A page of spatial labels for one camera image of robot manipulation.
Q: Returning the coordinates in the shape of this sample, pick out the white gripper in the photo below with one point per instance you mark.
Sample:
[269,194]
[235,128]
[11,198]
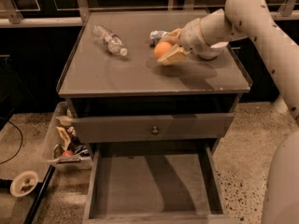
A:
[191,34]

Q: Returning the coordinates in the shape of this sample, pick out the orange fruit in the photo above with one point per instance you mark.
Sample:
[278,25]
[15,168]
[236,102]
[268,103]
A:
[161,49]

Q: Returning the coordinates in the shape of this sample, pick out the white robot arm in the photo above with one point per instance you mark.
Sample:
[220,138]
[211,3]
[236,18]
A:
[280,54]

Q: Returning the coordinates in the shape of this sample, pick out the grey drawer cabinet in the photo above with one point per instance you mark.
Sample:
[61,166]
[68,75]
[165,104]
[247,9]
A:
[96,83]

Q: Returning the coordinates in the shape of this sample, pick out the brass drawer knob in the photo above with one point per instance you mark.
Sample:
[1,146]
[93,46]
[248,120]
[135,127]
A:
[155,131]

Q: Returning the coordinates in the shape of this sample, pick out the grey top drawer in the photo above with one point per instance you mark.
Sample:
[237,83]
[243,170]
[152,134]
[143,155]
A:
[150,128]

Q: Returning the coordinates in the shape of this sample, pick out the open grey middle drawer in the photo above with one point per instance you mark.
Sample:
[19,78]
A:
[162,182]

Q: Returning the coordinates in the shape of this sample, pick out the crushed silver can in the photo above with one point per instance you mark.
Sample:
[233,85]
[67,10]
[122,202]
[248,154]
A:
[155,36]

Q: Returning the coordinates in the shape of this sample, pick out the clear plastic water bottle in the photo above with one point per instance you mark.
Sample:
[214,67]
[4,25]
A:
[109,41]

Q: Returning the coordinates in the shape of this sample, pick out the yellow snack packet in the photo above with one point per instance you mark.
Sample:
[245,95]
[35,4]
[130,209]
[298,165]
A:
[64,135]

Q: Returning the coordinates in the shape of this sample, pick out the red apple in bin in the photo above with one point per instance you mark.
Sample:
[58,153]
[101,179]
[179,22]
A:
[67,153]

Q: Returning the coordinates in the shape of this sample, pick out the clear plastic storage bin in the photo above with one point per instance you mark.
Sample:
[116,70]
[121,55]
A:
[56,142]

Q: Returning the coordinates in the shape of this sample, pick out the white post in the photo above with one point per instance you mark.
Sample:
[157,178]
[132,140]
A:
[280,106]

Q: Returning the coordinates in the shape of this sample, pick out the metal railing frame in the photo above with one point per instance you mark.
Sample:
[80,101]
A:
[44,12]

